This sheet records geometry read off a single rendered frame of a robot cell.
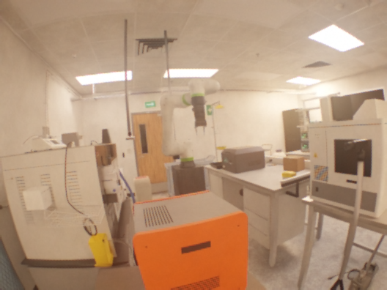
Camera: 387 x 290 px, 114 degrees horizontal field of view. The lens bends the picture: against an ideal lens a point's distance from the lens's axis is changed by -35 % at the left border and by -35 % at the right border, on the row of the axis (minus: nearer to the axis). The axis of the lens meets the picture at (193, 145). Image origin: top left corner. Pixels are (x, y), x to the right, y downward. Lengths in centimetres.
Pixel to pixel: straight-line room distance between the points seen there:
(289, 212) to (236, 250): 142
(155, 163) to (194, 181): 349
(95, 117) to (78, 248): 424
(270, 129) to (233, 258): 599
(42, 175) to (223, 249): 104
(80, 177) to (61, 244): 47
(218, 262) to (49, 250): 106
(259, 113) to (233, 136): 125
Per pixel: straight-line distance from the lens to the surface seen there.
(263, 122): 643
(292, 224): 226
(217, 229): 72
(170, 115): 163
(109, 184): 127
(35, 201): 112
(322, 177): 136
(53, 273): 153
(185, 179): 170
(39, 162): 125
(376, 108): 166
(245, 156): 248
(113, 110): 517
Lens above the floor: 143
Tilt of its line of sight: 3 degrees down
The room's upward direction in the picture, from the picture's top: 6 degrees counter-clockwise
